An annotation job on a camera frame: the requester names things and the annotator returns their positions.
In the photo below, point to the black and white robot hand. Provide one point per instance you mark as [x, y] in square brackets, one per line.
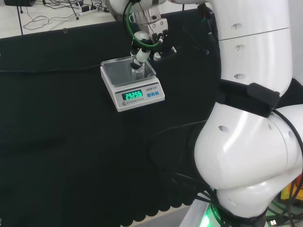
[142, 55]

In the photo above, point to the small clear glass beaker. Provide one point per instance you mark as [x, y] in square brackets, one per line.
[137, 73]

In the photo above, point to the white electronic balance steel pan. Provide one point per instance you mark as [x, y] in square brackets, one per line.
[139, 99]

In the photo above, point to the white power strip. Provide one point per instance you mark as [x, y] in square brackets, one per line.
[88, 10]

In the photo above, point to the black bench cloth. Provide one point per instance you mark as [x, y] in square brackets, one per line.
[71, 142]

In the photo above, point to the black box on floor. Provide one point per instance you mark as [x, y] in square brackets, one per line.
[20, 2]

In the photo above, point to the yellow stop button box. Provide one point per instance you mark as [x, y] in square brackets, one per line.
[287, 189]

